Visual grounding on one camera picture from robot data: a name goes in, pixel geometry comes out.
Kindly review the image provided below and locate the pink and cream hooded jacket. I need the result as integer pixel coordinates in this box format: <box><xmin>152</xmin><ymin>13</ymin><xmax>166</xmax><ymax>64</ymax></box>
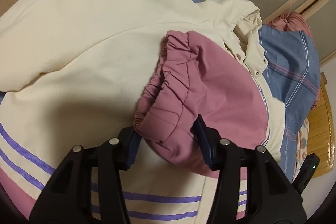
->
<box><xmin>1</xmin><ymin>0</ymin><xmax>285</xmax><ymax>218</ymax></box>

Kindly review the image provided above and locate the floral cream blanket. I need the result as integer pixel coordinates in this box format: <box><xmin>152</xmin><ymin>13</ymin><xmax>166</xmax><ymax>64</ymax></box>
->
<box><xmin>293</xmin><ymin>118</ymin><xmax>309</xmax><ymax>181</ymax></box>

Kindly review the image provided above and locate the wooden headboard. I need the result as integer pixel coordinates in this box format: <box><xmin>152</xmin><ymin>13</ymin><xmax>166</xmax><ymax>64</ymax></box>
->
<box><xmin>307</xmin><ymin>72</ymin><xmax>335</xmax><ymax>178</ymax></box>

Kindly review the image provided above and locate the blue plaid duvet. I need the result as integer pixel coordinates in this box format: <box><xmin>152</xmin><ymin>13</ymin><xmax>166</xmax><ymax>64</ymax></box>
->
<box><xmin>192</xmin><ymin>0</ymin><xmax>320</xmax><ymax>180</ymax></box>

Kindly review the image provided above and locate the pink quilt roll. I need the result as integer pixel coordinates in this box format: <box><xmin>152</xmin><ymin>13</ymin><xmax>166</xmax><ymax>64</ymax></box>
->
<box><xmin>268</xmin><ymin>11</ymin><xmax>313</xmax><ymax>38</ymax></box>

